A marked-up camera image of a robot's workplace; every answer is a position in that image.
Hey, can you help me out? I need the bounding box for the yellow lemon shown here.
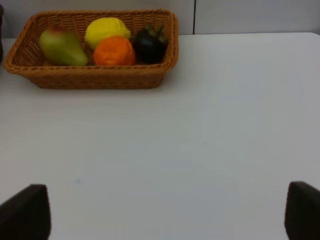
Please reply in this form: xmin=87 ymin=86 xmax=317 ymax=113
xmin=84 ymin=17 xmax=131 ymax=49

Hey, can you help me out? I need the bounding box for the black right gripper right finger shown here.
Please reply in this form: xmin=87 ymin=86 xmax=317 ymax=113
xmin=284 ymin=181 xmax=320 ymax=240

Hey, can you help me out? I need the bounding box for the orange wicker basket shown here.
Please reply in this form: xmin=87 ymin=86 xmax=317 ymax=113
xmin=3 ymin=9 xmax=179 ymax=90

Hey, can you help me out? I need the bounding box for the green red pear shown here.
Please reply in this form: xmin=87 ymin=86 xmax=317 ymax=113
xmin=38 ymin=25 xmax=89 ymax=66

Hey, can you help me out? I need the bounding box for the dark purple mangosteen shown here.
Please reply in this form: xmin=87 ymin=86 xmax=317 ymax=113
xmin=132 ymin=23 xmax=169 ymax=64

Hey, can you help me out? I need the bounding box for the orange mandarin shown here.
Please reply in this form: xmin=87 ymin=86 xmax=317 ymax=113
xmin=93 ymin=35 xmax=136 ymax=66

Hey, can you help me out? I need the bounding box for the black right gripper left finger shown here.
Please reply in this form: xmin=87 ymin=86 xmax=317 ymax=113
xmin=0 ymin=184 xmax=52 ymax=240

